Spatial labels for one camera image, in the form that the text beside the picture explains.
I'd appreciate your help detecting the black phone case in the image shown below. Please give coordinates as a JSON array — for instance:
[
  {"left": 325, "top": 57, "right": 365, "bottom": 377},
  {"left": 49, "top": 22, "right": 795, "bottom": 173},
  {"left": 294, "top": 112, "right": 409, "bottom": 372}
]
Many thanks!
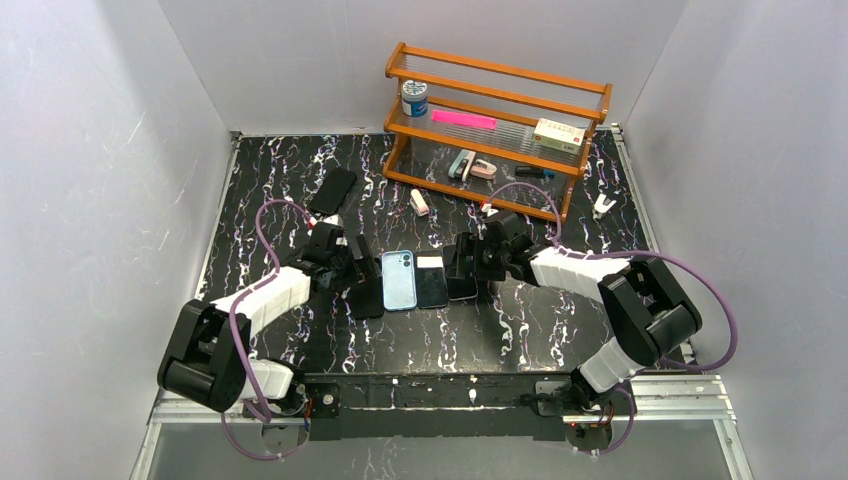
[{"left": 348, "top": 277, "right": 384, "bottom": 320}]

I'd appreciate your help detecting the light blue phone case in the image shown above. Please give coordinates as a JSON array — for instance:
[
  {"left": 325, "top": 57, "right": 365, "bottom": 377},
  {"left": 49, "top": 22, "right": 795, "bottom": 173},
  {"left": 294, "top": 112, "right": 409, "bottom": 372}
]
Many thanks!
[{"left": 381, "top": 250, "right": 417, "bottom": 311}]

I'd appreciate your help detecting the phone with black screen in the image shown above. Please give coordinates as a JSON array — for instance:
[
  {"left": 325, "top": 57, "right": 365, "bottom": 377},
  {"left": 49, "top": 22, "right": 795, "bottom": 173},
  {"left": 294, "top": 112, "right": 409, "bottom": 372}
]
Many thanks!
[{"left": 415, "top": 254, "right": 448, "bottom": 309}]

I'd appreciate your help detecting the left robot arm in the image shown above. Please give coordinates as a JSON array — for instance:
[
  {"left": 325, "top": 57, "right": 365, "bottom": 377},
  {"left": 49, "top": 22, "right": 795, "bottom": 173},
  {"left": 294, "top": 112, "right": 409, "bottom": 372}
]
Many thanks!
[{"left": 156, "top": 222, "right": 384, "bottom": 416}]

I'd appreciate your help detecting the small pink stapler on table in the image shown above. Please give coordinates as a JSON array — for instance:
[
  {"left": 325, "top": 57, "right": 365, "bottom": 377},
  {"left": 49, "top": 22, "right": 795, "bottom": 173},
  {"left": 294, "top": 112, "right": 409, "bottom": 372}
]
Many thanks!
[{"left": 410, "top": 189, "right": 430, "bottom": 217}]

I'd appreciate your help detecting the pink white stapler on shelf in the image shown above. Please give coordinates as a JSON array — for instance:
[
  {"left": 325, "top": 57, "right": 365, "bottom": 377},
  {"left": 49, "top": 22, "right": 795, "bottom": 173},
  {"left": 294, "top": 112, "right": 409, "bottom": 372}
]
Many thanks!
[{"left": 469, "top": 160, "right": 497, "bottom": 180}]

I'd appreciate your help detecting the black blue marker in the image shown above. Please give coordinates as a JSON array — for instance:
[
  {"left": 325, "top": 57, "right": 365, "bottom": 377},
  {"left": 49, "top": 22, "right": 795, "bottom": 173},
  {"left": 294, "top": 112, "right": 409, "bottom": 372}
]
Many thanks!
[{"left": 514, "top": 165, "right": 556, "bottom": 179}]

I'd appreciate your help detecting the teal white stapler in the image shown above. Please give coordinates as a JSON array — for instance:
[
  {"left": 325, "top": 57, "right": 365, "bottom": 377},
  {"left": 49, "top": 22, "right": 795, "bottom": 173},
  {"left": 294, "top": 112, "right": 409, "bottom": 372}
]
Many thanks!
[{"left": 448, "top": 149, "right": 476, "bottom": 182}]

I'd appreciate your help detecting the orange wooden two-tier shelf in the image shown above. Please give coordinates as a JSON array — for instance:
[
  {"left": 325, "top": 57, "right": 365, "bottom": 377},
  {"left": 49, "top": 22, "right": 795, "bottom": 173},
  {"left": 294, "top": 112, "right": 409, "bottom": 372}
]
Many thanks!
[{"left": 383, "top": 42, "right": 613, "bottom": 221}]

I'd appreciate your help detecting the white staple remover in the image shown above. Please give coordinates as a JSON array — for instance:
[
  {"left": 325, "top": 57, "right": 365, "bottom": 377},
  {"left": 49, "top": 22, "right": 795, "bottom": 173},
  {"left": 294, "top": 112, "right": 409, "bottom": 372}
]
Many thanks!
[{"left": 593, "top": 193, "right": 617, "bottom": 221}]

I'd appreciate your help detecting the white red cardboard box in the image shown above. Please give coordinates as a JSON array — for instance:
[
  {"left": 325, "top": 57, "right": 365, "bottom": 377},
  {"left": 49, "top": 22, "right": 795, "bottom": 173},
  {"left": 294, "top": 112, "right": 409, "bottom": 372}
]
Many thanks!
[{"left": 532, "top": 118, "right": 585, "bottom": 154}]

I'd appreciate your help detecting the pink flat ruler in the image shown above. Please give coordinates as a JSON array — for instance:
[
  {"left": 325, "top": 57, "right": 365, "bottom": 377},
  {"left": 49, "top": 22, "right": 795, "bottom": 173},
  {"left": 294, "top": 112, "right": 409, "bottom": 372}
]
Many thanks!
[{"left": 431, "top": 109, "right": 497, "bottom": 130}]

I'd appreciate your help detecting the blue white round jar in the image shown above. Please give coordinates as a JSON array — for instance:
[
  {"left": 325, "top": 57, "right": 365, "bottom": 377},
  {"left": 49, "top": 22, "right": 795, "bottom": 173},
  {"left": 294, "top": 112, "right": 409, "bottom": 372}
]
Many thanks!
[{"left": 400, "top": 80, "right": 429, "bottom": 118}]

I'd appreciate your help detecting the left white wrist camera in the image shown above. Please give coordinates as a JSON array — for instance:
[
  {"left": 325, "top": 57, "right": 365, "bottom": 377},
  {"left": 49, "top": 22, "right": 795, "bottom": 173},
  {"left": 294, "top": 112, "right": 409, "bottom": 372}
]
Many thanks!
[{"left": 309, "top": 214, "right": 344, "bottom": 228}]

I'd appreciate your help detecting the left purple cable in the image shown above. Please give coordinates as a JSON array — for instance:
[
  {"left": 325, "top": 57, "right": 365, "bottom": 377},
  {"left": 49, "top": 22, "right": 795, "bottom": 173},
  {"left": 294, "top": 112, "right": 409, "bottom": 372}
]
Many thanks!
[{"left": 220, "top": 199, "right": 319, "bottom": 462}]

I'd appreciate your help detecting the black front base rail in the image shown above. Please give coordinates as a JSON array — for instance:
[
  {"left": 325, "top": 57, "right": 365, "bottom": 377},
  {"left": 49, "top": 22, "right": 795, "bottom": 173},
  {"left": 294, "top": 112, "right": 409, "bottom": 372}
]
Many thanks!
[{"left": 301, "top": 372, "right": 587, "bottom": 441}]

